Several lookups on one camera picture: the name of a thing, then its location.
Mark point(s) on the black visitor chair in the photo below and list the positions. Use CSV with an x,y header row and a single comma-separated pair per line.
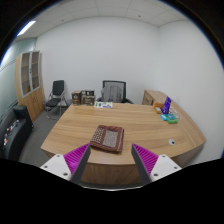
x,y
57,96

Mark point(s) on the large brown cardboard box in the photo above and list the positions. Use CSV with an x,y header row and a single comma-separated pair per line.
x,y
88,98

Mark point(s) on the purple standing sign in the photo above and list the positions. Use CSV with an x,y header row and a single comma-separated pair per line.
x,y
166,105

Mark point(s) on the brown patterned towel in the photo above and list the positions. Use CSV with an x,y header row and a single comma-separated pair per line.
x,y
108,138

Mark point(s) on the small green box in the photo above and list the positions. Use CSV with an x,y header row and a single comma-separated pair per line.
x,y
172,119

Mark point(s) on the small blue box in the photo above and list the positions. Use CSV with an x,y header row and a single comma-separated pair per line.
x,y
163,117

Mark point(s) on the black sofa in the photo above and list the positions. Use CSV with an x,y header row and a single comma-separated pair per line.
x,y
13,133

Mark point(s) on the small orange box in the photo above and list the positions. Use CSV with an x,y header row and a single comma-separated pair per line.
x,y
158,105

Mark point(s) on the black mesh office chair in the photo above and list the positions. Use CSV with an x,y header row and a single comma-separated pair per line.
x,y
114,92

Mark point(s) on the low wooden side cabinet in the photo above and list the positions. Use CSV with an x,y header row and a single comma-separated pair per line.
x,y
151,96

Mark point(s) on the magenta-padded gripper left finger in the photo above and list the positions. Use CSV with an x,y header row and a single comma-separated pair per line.
x,y
56,165

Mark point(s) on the white printed leaflet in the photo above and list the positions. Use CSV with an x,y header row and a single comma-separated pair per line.
x,y
103,105

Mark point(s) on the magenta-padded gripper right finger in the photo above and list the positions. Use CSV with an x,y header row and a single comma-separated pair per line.
x,y
165,165

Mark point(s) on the wooden cabinet with glass doors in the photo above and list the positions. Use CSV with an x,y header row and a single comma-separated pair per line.
x,y
30,86

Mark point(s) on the small tan box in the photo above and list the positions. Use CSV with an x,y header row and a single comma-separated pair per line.
x,y
158,110

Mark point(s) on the ceiling light panel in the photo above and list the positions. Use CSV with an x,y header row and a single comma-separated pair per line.
x,y
26,28

